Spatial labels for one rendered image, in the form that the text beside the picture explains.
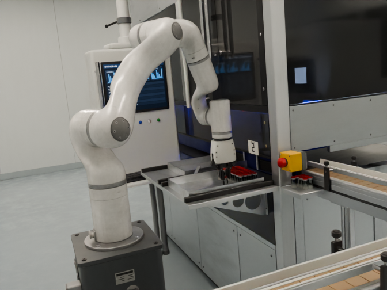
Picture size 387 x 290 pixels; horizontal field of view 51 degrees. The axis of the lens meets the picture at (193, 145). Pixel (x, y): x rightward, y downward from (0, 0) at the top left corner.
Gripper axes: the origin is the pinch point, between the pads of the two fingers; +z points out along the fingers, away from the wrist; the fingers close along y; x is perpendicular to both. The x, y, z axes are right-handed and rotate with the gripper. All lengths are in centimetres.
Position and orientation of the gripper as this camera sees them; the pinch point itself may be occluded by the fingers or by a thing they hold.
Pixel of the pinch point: (224, 174)
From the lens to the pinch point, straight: 172.1
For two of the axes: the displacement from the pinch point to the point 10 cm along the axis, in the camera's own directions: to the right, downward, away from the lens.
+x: 3.7, 1.3, -9.2
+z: 0.9, 9.8, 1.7
